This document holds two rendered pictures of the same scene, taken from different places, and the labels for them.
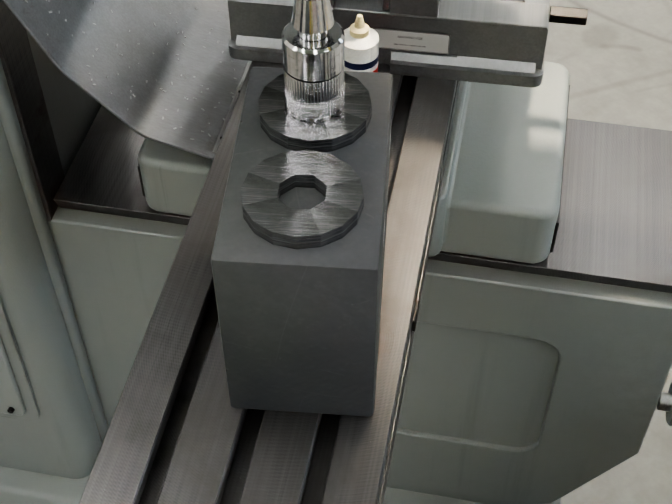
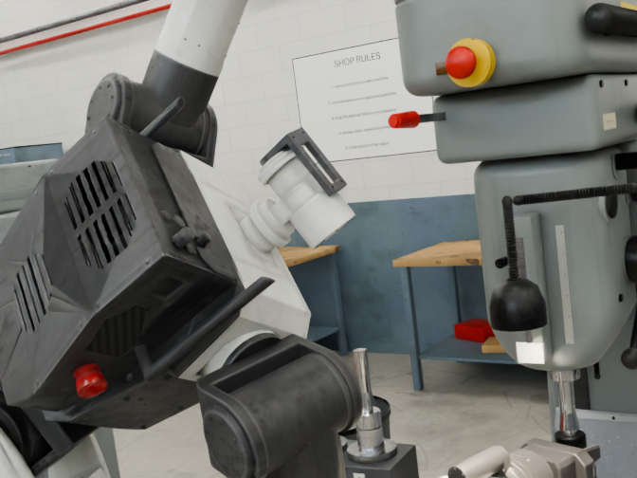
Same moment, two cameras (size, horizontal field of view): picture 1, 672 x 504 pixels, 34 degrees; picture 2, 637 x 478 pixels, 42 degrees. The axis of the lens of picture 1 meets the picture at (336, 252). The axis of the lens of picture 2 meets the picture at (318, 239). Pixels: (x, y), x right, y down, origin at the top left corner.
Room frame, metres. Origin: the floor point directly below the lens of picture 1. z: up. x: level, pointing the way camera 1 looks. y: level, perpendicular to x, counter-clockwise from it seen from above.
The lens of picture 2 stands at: (1.22, -1.31, 1.68)
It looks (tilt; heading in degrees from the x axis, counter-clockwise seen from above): 6 degrees down; 115
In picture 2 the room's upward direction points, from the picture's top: 7 degrees counter-clockwise
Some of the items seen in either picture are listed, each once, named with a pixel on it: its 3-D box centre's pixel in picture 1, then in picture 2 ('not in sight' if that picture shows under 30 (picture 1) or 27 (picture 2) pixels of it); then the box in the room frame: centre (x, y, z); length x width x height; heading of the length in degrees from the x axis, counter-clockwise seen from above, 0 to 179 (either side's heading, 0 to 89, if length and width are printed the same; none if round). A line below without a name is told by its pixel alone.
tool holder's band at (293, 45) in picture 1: (313, 37); (367, 413); (0.66, 0.02, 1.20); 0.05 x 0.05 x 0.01
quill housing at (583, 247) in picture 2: not in sight; (555, 255); (1.02, -0.03, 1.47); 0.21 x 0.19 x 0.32; 169
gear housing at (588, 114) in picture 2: not in sight; (551, 117); (1.03, 0.01, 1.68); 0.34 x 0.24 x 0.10; 79
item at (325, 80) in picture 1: (314, 73); (369, 431); (0.66, 0.02, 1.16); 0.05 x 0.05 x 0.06
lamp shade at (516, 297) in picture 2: not in sight; (517, 301); (1.00, -0.24, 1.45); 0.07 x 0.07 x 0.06
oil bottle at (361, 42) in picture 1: (359, 58); not in sight; (0.90, -0.03, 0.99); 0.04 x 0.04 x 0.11
